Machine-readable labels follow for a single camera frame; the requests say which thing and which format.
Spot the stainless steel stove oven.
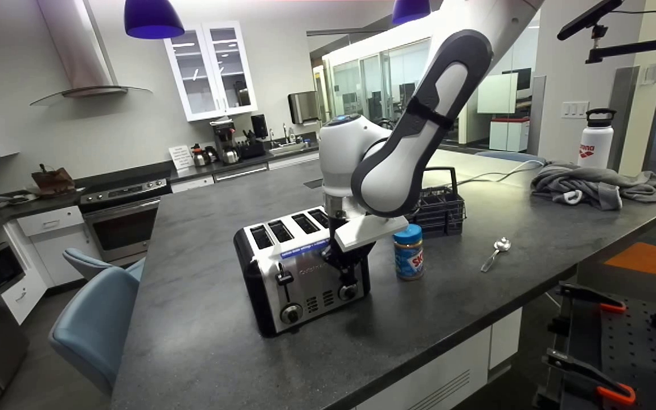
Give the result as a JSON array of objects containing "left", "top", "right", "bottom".
[{"left": 75, "top": 178, "right": 174, "bottom": 267}]

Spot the black clamp with orange tip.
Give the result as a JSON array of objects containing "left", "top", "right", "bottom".
[
  {"left": 541, "top": 348, "right": 641, "bottom": 407},
  {"left": 554, "top": 281, "right": 629, "bottom": 317}
]

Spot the white glass-door wall cabinet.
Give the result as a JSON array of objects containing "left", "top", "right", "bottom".
[{"left": 162, "top": 19, "right": 260, "bottom": 125}]

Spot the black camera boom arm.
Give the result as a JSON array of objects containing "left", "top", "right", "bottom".
[{"left": 555, "top": 0, "right": 656, "bottom": 66}]

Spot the black plastic basket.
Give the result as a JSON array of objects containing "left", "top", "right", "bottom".
[{"left": 405, "top": 164, "right": 466, "bottom": 240}]

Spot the black coffee maker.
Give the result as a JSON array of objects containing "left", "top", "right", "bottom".
[{"left": 207, "top": 117, "right": 244, "bottom": 166}]

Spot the white cable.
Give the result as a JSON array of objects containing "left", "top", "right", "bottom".
[{"left": 461, "top": 156, "right": 552, "bottom": 189}]

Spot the black perforated mounting board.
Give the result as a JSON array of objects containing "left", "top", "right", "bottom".
[{"left": 597, "top": 299, "right": 656, "bottom": 410}]

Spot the steel range hood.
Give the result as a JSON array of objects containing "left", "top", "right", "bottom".
[{"left": 28, "top": 0, "right": 153, "bottom": 106}]

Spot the white water bottle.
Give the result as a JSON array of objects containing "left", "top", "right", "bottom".
[{"left": 577, "top": 106, "right": 618, "bottom": 171}]

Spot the orange floor mat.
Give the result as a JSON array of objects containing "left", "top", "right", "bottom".
[{"left": 601, "top": 240, "right": 656, "bottom": 284}]

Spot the silver countertop appliance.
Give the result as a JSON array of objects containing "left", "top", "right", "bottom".
[{"left": 286, "top": 88, "right": 323, "bottom": 127}]

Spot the blue jar with label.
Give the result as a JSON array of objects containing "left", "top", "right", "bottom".
[{"left": 391, "top": 221, "right": 426, "bottom": 282}]

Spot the blue pendant lamp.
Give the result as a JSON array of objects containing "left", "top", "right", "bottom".
[
  {"left": 124, "top": 0, "right": 186, "bottom": 41},
  {"left": 389, "top": 0, "right": 433, "bottom": 27}
]

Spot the light blue chair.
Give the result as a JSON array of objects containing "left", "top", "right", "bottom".
[
  {"left": 47, "top": 257, "right": 149, "bottom": 394},
  {"left": 59, "top": 245, "right": 129, "bottom": 282}
]

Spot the white wall switch plate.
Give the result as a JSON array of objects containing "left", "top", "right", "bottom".
[{"left": 562, "top": 97, "right": 590, "bottom": 125}]

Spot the silver four-slot toaster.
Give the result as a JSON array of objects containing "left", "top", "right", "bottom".
[{"left": 232, "top": 204, "right": 371, "bottom": 339}]

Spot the grey crumpled cloth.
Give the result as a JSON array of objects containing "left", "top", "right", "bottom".
[{"left": 529, "top": 161, "right": 656, "bottom": 215}]

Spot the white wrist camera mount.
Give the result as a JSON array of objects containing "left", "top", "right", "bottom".
[{"left": 333, "top": 215, "right": 412, "bottom": 256}]

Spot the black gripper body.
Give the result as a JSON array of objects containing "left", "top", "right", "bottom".
[{"left": 325, "top": 215, "right": 371, "bottom": 265}]

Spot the metal spoon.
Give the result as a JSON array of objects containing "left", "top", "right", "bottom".
[{"left": 479, "top": 235, "right": 514, "bottom": 276}]

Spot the wooden knife block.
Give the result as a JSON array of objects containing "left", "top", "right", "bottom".
[{"left": 30, "top": 161, "right": 77, "bottom": 196}]

